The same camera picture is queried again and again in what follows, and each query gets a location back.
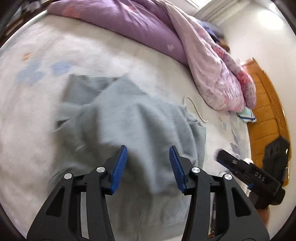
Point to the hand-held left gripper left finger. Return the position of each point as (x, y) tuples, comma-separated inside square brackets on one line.
[(120, 166)]

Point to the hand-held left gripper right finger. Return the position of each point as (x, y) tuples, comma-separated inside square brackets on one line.
[(175, 166)]

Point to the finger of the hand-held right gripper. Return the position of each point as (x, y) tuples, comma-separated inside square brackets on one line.
[(276, 155), (230, 162)]

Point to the grey-blue garment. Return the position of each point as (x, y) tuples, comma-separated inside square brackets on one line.
[(129, 129)]

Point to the wooden headboard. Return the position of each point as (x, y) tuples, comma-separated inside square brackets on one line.
[(266, 109)]

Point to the teal striped cloth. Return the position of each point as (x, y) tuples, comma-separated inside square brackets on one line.
[(247, 115)]

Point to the pink floral quilt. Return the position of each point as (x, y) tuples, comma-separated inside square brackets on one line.
[(208, 67)]

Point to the white floral bed sheet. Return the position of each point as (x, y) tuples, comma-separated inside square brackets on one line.
[(69, 51)]

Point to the dark blue pillow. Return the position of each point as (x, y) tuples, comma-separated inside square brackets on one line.
[(211, 30)]

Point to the purple duvet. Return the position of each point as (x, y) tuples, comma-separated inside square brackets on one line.
[(129, 20)]

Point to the white curtain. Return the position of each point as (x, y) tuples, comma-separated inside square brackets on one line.
[(208, 9)]

